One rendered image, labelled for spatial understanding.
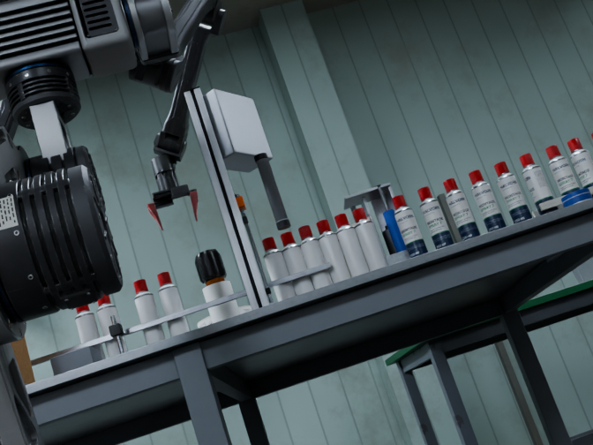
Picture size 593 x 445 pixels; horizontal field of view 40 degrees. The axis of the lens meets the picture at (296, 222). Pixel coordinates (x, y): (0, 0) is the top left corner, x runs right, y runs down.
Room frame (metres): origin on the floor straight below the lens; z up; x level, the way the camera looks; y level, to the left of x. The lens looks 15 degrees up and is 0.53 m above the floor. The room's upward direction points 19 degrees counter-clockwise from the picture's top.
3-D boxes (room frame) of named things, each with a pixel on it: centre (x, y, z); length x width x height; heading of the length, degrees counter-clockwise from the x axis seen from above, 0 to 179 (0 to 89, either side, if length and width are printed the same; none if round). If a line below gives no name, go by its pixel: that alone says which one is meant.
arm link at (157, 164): (2.15, 0.31, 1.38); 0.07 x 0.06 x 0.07; 10
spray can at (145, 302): (2.13, 0.45, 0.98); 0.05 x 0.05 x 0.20
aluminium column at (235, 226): (2.00, 0.15, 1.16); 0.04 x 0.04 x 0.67; 3
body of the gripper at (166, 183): (2.14, 0.31, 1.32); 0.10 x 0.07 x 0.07; 99
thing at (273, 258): (2.15, 0.09, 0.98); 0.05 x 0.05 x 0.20
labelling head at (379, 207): (2.26, -0.22, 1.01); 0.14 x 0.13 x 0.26; 93
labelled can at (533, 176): (2.19, -0.66, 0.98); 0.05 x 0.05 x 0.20
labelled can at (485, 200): (2.18, -0.51, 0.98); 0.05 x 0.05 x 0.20
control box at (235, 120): (2.06, 0.09, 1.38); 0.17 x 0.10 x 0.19; 148
